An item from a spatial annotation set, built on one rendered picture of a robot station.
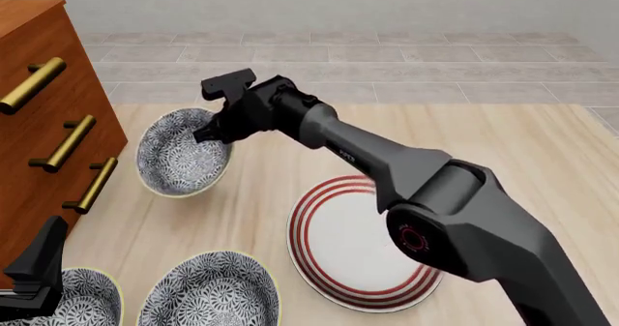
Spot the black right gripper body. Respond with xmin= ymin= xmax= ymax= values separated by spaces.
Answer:
xmin=214 ymin=84 xmax=273 ymax=145

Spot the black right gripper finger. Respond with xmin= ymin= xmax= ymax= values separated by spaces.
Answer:
xmin=192 ymin=116 xmax=228 ymax=146

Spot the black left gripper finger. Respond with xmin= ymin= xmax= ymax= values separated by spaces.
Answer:
xmin=1 ymin=215 xmax=70 ymax=291

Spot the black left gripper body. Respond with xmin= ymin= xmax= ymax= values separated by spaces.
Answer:
xmin=0 ymin=284 xmax=65 ymax=326

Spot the patterned black white bowl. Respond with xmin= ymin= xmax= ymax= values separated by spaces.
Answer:
xmin=136 ymin=250 xmax=281 ymax=326
xmin=136 ymin=107 xmax=234 ymax=198
xmin=46 ymin=266 xmax=125 ymax=326

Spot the white plate with red rings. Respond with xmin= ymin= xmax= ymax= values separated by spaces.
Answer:
xmin=286 ymin=175 xmax=444 ymax=313

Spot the wooden cabinet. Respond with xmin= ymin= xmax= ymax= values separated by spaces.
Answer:
xmin=0 ymin=0 xmax=130 ymax=291

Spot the brass cabinet handle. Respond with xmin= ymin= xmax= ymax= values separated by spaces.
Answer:
xmin=0 ymin=56 xmax=68 ymax=116
xmin=61 ymin=156 xmax=120 ymax=216
xmin=27 ymin=114 xmax=97 ymax=175

